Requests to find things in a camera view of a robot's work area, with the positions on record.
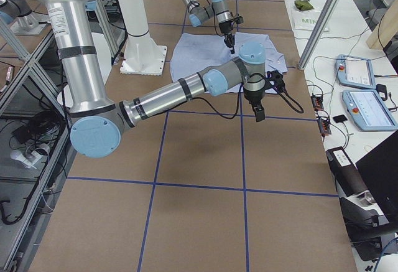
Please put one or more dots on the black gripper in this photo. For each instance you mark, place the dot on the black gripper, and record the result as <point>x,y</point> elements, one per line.
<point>252,98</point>
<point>224,28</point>

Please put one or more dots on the light blue striped shirt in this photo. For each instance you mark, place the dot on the light blue striped shirt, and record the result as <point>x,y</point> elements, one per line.
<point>193,53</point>

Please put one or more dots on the white MINI plastic bag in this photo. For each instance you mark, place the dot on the white MINI plastic bag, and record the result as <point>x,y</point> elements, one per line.
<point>304,20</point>

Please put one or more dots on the green fabric pouch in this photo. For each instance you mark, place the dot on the green fabric pouch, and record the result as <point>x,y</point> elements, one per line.
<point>303,5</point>

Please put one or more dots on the far blue teach pendant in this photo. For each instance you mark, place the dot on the far blue teach pendant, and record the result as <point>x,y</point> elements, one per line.
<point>356,72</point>

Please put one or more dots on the blue teach pendant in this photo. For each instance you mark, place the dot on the blue teach pendant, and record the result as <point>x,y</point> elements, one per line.
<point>368,111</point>
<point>356,72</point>

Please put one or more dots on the near blue teach pendant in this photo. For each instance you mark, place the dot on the near blue teach pendant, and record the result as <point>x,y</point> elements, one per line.
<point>368,111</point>

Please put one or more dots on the black monitor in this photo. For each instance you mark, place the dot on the black monitor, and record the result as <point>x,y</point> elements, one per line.
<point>378,170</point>

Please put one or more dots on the black monitor stand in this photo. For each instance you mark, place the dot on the black monitor stand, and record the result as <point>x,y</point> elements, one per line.
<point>369,232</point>

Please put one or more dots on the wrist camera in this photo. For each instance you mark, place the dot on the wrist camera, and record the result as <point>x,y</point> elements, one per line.
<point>236,20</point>
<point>275,81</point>

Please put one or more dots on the aluminium frame post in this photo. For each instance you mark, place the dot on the aluminium frame post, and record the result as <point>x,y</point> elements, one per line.
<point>317,32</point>

